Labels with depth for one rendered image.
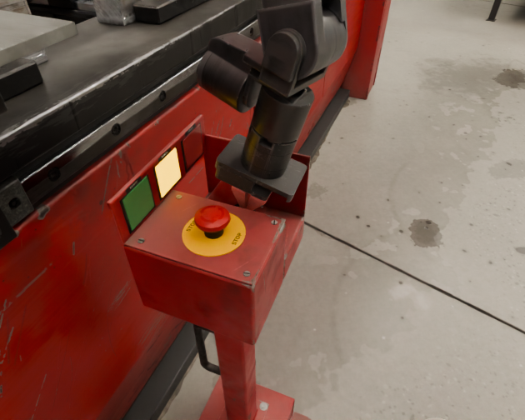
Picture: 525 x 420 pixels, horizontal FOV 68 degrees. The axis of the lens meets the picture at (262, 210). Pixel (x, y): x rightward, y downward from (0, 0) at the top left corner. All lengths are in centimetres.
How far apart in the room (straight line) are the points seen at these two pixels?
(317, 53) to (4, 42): 24
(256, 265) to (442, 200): 151
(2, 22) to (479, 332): 137
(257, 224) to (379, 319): 94
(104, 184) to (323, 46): 39
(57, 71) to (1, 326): 35
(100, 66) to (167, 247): 31
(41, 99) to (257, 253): 33
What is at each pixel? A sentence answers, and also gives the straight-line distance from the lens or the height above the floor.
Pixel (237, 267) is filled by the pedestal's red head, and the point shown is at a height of 78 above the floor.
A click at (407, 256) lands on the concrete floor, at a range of 156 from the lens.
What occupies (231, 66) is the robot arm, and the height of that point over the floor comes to 93.
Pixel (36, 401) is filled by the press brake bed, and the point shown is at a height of 50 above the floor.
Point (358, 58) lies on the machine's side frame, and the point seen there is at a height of 24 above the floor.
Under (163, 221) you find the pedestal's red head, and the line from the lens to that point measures 48.
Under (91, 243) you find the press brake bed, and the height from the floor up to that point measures 66.
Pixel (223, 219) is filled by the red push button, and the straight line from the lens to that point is 42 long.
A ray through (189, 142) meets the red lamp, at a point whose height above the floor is 82.
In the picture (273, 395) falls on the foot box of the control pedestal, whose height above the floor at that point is 12.
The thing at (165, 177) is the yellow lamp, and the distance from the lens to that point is 49.
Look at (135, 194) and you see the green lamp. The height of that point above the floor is 83.
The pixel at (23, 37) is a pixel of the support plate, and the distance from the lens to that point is 36.
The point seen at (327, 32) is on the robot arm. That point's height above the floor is 98.
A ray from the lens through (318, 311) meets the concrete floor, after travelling 133.
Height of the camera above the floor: 110
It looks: 42 degrees down
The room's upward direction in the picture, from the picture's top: straight up
